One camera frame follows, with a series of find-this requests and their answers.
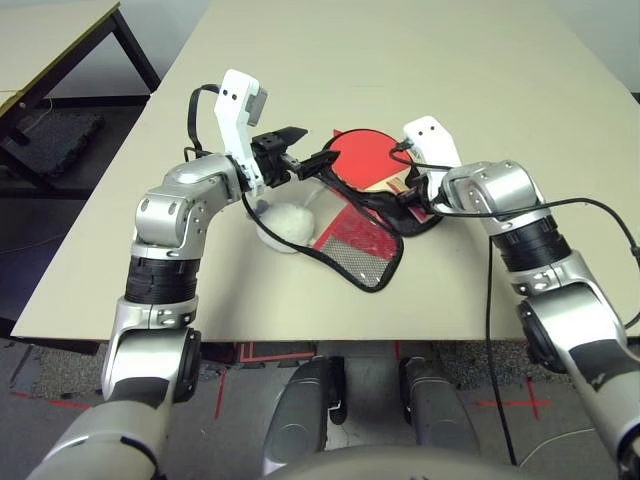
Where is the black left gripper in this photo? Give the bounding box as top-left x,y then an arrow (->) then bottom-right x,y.
249,127 -> 341,189

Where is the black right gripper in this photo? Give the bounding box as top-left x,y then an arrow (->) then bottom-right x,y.
398,174 -> 431,210

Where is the red ping-pong paddle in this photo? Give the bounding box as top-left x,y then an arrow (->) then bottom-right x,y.
324,127 -> 419,195

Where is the red black paddle case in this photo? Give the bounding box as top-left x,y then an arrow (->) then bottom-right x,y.
241,147 -> 444,295

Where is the white plush toy charm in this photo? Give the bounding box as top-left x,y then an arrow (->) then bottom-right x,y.
254,185 -> 326,255

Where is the grey right robot leg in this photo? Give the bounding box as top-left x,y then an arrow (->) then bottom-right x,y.
398,354 -> 481,452

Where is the grey robot leg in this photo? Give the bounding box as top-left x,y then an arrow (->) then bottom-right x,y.
262,354 -> 347,474
398,354 -> 481,452

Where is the grey left robot leg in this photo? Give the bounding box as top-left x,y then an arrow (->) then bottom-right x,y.
262,354 -> 347,474

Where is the black foam floor mat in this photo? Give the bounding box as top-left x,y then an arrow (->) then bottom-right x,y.
0,109 -> 107,177

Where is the red tape strip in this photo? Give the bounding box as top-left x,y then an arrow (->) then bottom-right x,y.
213,368 -> 230,420

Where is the grey robot torso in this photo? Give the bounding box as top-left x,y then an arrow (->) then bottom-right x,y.
272,446 -> 526,480

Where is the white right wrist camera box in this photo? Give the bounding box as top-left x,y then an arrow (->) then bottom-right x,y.
402,115 -> 464,171

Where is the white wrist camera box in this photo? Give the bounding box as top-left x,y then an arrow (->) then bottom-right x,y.
402,115 -> 464,171
213,68 -> 269,194

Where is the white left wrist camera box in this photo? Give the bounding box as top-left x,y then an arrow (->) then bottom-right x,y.
213,68 -> 269,194

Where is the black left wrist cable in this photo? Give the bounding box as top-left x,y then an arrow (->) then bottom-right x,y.
183,84 -> 226,162

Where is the long thin black cable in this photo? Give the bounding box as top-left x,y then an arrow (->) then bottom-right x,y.
484,233 -> 519,467

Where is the black right arm loop cable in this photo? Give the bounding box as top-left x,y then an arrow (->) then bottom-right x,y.
388,142 -> 640,331

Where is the beige table black frame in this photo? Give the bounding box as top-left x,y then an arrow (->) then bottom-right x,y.
0,0 -> 162,201

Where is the thin white floor cable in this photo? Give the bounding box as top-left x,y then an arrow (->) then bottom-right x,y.
519,426 -> 597,467

